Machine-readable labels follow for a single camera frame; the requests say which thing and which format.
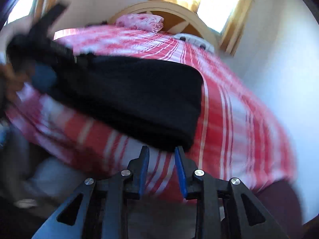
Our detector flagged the person's maroon clothing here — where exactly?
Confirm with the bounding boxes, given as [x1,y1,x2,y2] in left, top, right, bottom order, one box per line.
[249,179,303,239]

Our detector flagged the person's left hand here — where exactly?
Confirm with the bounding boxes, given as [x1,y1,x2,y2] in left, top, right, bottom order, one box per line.
[0,63,27,101]

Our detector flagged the red plaid bed cover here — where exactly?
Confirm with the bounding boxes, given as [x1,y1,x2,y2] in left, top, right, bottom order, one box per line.
[5,25,297,202]

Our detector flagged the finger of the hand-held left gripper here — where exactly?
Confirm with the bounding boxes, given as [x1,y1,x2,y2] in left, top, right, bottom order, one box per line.
[31,62,58,93]

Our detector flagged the window behind headboard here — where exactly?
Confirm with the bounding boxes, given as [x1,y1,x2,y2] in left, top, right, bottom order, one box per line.
[197,0,246,34]

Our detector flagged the beige wooden headboard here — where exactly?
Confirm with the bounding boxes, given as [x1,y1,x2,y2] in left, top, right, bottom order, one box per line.
[108,1,220,45]

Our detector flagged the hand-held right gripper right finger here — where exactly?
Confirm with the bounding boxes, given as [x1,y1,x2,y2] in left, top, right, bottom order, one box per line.
[174,146,287,239]

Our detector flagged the pink floral pillow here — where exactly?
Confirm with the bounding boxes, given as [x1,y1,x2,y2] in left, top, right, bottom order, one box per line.
[115,14,164,33]

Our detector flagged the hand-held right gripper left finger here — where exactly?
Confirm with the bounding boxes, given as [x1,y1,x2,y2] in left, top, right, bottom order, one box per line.
[32,146,150,239]

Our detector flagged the white pillow with black print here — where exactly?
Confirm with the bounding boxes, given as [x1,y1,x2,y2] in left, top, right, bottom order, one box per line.
[174,33,215,53]

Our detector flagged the black pants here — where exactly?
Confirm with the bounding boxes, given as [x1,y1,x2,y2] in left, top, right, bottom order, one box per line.
[46,53,204,153]

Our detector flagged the side window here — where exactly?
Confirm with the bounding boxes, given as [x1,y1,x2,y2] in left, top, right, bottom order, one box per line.
[6,0,49,25]

